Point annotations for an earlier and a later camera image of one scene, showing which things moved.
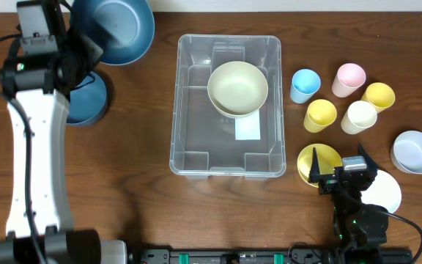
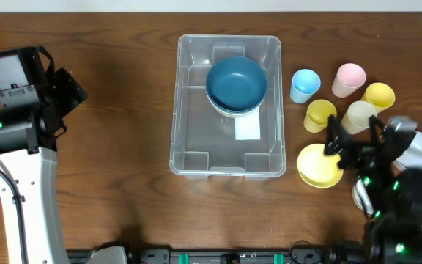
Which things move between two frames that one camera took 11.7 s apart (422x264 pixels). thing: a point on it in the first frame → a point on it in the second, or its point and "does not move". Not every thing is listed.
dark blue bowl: (87, 102) → (236, 83)
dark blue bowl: (123, 29) → (237, 99)
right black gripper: (327, 185) → (367, 150)
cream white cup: (360, 115) does not move
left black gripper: (84, 40) → (73, 91)
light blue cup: (305, 84) does not move
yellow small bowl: (327, 159) does not move
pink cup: (349, 78) does not move
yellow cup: (321, 114) does not move
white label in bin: (247, 127) does not move
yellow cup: (380, 94) does not move
